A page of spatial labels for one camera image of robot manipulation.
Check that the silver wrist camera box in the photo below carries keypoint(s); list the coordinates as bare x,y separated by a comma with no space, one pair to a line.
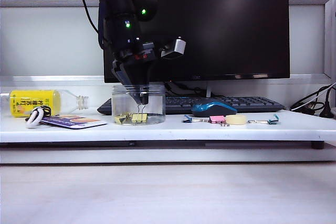
174,49

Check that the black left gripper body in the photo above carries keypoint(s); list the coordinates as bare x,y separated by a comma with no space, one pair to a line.
136,52

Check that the clear bottle yellow label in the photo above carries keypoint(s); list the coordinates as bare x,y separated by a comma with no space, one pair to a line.
36,103

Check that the black computer monitor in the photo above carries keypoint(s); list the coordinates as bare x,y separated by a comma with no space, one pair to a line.
236,24

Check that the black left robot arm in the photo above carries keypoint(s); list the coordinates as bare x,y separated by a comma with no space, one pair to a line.
123,6

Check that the blue binder clip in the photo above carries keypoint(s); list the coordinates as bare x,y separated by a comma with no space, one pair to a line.
187,119

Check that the white lower base panel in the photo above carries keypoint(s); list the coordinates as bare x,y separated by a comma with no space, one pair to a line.
157,155

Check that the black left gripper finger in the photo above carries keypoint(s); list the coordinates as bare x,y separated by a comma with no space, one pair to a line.
143,77
123,77

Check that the black keyboard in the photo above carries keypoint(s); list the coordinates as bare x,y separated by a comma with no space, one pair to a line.
249,103

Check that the white desk riser board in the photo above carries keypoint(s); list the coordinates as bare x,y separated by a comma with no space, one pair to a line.
157,130

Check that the purple orange card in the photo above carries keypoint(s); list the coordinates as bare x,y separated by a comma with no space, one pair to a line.
76,122

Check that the round transparent plastic jar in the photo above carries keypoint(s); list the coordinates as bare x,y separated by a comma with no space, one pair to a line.
155,103

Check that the black riser foot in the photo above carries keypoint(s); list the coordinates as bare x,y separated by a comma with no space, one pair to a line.
317,145

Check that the black power plug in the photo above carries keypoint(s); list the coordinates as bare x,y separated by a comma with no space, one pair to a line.
328,111

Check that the silver monitor stand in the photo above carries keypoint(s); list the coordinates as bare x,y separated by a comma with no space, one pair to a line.
209,89

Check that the blue black computer mouse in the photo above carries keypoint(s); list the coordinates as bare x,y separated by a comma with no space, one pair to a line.
215,109

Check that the teal binder clip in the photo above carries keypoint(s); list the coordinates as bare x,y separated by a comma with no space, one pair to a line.
274,120

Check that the yellow binder clip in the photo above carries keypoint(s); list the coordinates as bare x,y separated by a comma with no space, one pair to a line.
139,118
119,120
128,116

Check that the pink binder clip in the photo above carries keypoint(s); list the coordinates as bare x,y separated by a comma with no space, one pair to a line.
217,119

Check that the beige tape roll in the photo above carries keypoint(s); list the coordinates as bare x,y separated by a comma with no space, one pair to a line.
236,119

